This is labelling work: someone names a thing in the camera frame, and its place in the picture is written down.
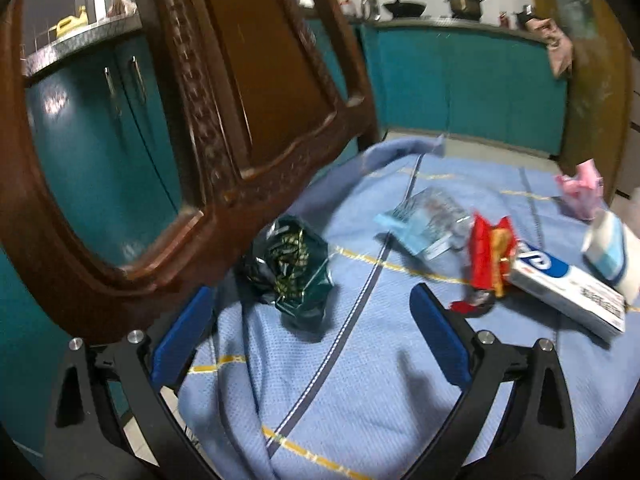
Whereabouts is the blue striped towel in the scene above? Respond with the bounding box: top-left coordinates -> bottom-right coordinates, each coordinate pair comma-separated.
177,135 -> 640,480

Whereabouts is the crumpled pink wrapper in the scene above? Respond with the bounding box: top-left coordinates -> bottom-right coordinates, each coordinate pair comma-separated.
555,158 -> 606,221

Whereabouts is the grey kitchen countertop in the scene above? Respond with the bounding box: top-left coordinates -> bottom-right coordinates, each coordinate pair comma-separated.
22,10 -> 551,78

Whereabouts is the clear packet with blue mask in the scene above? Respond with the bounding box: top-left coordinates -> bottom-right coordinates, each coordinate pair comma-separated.
375,187 -> 473,261

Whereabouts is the carved wooden chair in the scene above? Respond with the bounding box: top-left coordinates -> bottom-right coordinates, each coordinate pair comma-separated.
0,0 -> 381,346

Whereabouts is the white and blue packet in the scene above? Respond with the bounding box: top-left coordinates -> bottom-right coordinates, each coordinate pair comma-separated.
581,208 -> 640,306

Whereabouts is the dark green foil wrapper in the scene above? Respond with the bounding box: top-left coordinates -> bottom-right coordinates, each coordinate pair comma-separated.
240,215 -> 335,333

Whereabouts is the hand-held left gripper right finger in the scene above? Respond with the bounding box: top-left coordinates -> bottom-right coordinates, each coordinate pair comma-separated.
400,282 -> 581,480

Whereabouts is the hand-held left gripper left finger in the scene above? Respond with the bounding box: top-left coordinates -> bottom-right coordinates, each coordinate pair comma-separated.
42,284 -> 221,480

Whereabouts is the red snack wrapper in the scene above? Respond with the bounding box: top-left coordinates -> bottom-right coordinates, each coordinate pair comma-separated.
467,212 -> 518,301

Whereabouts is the yellow plastic jug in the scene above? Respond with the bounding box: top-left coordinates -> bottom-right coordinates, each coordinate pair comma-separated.
55,6 -> 90,40

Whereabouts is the small red black wrapper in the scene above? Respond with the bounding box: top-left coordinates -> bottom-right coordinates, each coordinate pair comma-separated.
450,290 -> 498,318

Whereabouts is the long white cardboard box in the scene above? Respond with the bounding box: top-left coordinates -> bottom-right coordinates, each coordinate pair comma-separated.
507,240 -> 628,343

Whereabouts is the steel cooking pot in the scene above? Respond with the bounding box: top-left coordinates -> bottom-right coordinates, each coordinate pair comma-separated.
446,0 -> 486,18

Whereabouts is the black wok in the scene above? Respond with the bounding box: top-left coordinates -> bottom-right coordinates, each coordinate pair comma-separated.
382,0 -> 427,18

